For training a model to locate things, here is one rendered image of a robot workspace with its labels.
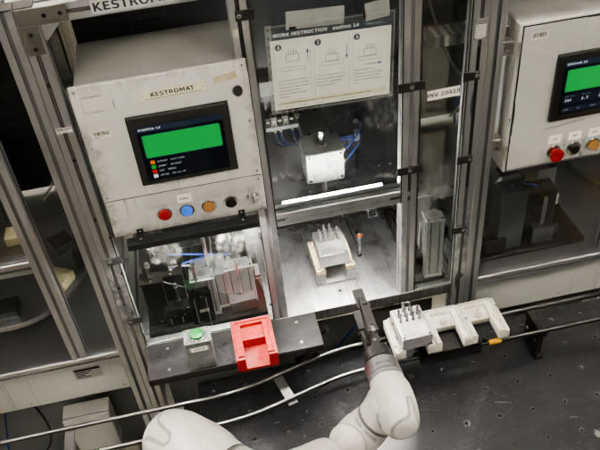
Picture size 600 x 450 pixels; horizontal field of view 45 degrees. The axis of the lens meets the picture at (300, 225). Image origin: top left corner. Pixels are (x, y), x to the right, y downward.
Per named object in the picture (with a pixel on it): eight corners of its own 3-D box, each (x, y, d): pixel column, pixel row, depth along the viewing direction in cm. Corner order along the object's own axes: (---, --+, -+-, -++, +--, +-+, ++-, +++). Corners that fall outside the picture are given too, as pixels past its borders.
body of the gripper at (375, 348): (394, 370, 193) (384, 344, 200) (394, 349, 187) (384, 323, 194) (366, 376, 192) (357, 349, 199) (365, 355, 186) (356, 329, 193)
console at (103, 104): (115, 244, 196) (65, 95, 166) (114, 181, 218) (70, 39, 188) (269, 214, 200) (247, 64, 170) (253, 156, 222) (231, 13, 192)
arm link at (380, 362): (404, 365, 183) (396, 347, 187) (369, 373, 182) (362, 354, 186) (404, 387, 189) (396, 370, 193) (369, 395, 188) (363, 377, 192)
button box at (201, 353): (191, 370, 220) (184, 345, 212) (188, 350, 225) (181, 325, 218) (217, 364, 220) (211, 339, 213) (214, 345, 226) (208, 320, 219)
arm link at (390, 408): (382, 363, 180) (352, 395, 186) (401, 415, 169) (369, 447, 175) (414, 372, 185) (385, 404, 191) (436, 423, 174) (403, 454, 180)
